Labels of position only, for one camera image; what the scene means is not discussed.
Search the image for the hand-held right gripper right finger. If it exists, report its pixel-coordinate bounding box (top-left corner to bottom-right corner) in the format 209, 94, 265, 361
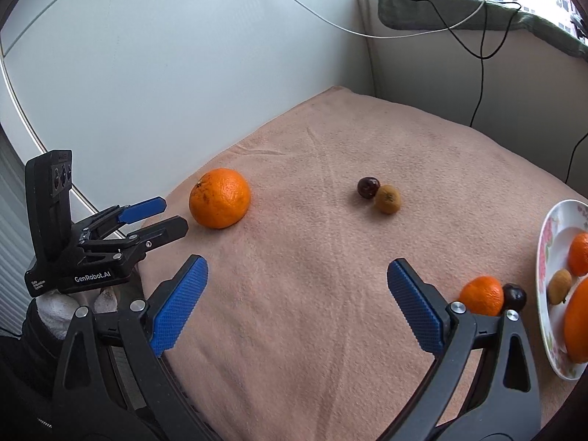
387, 258, 543, 441

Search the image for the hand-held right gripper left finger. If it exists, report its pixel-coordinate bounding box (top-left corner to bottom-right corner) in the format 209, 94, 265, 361
53, 254, 209, 441

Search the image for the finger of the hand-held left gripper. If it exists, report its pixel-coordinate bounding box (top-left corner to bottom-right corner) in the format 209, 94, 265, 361
82, 215, 189, 260
76, 196, 167, 240

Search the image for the orange with green stem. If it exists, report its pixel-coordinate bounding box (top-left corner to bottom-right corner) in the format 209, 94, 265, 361
189, 168, 252, 230

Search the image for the dark red cherry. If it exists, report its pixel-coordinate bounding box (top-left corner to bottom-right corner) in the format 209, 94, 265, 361
357, 176, 381, 200
502, 283, 527, 312

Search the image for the small brown kiwi berry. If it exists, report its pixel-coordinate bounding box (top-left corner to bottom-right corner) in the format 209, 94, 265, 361
547, 268, 573, 306
374, 184, 402, 216

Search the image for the white floral plate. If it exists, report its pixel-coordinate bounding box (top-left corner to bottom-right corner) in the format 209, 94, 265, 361
536, 199, 588, 381

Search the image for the large smooth orange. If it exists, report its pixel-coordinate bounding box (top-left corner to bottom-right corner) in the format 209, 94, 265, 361
563, 276, 588, 364

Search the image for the round mandarin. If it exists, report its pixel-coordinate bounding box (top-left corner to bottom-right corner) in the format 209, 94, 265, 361
567, 232, 588, 277

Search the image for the person's left hand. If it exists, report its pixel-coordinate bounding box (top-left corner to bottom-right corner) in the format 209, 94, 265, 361
35, 285, 119, 341

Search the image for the pink blanket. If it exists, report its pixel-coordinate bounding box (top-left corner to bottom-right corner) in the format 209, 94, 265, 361
137, 85, 588, 441

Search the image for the white cabinet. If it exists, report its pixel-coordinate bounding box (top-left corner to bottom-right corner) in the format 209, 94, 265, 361
0, 0, 375, 226

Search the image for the windowsill cloth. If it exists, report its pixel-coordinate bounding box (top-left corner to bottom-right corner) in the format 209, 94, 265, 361
377, 0, 588, 61

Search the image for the black cable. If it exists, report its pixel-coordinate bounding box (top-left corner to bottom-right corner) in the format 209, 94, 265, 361
564, 132, 588, 185
385, 0, 523, 130

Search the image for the long white cable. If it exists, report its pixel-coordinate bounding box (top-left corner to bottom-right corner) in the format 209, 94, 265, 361
248, 0, 488, 38

